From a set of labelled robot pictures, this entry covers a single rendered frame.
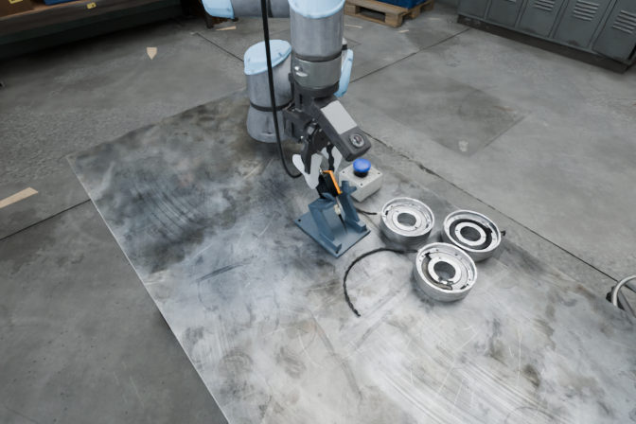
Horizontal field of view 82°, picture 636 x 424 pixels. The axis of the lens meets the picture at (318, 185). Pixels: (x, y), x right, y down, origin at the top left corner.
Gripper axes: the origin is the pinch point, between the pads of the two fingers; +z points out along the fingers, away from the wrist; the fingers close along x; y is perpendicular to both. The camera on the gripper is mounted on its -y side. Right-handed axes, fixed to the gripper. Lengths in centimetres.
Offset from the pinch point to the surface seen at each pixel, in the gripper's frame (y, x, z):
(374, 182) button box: -1.6, -13.9, 8.3
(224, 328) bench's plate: -6.1, 28.5, 11.9
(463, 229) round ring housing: -22.0, -17.9, 10.0
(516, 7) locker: 100, -336, 63
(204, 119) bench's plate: 52, -2, 12
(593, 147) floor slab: -19, -215, 92
